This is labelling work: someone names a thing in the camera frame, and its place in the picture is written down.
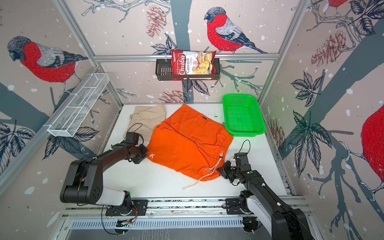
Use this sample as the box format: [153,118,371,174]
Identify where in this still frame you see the beige shorts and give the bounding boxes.
[123,105,166,142]

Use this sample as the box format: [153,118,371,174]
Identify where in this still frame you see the orange shorts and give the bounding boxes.
[148,105,234,182]

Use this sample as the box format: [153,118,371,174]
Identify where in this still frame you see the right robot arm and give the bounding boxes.
[218,153,314,240]

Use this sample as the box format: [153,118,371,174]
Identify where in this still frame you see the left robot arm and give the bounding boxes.
[60,143,148,206]

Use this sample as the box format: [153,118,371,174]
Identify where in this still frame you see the green plastic basket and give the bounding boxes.
[222,94,266,137]

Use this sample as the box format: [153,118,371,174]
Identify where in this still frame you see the right controller board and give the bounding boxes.
[242,217,263,234]

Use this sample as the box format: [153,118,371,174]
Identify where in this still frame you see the controller board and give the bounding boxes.
[114,219,135,234]
[242,217,263,234]

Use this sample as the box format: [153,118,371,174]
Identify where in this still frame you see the left controller board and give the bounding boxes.
[114,219,135,234]

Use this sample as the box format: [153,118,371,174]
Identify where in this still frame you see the red cassava chips bag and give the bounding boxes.
[171,50,216,76]

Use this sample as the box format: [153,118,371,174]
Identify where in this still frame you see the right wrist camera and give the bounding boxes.
[230,159,237,167]

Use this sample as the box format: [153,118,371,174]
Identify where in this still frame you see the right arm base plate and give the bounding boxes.
[223,196,269,217]

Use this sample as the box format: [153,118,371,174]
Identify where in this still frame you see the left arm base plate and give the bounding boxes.
[105,199,149,217]

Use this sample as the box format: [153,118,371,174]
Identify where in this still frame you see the aluminium mounting rail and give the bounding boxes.
[61,195,311,219]

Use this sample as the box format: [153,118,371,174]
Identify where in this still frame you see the white wire mesh shelf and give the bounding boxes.
[48,73,110,137]

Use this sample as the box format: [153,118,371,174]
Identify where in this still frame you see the black wall basket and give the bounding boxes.
[155,58,221,81]

